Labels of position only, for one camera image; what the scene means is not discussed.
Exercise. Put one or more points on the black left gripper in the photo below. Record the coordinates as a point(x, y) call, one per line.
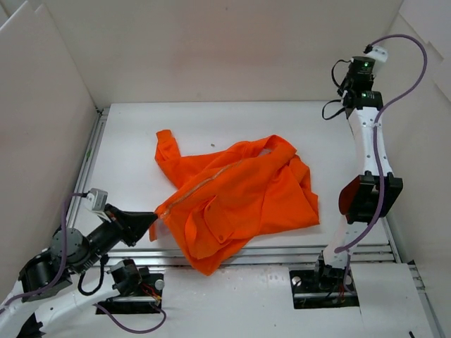
point(121, 227)

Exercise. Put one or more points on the orange jacket with pink lining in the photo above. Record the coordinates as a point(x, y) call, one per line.
point(224, 199)

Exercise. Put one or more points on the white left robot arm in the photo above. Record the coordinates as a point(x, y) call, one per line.
point(71, 252)

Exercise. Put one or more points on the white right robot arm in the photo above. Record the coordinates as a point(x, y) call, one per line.
point(371, 194)

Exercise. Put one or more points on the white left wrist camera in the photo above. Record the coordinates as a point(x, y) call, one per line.
point(95, 200)

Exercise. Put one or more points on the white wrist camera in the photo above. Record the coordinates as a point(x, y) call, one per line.
point(377, 53)
point(95, 200)

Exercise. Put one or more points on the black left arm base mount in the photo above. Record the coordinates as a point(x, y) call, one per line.
point(135, 285)

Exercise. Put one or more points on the aluminium table frame rail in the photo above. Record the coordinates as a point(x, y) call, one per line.
point(298, 259)

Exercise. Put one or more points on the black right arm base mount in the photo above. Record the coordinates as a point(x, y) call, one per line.
point(308, 293)

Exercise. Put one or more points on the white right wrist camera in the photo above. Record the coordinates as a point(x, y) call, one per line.
point(377, 53)

